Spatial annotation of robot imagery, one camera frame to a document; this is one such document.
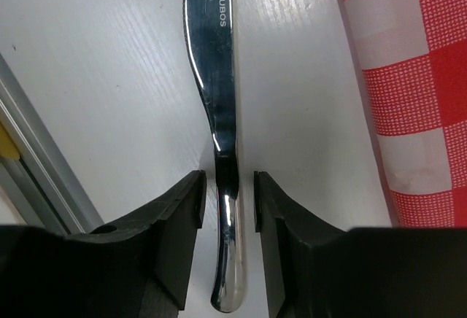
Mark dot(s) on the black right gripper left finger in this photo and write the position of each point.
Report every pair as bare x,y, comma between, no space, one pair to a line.
135,266

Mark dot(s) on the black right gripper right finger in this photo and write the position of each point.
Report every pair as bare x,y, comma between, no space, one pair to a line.
313,269

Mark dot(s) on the red white checkered cloth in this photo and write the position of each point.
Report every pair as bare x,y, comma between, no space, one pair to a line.
412,54

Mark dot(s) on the silver table knife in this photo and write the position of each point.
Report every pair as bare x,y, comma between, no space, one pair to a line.
208,29

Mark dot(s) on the aluminium front rail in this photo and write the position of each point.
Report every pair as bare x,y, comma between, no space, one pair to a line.
35,175

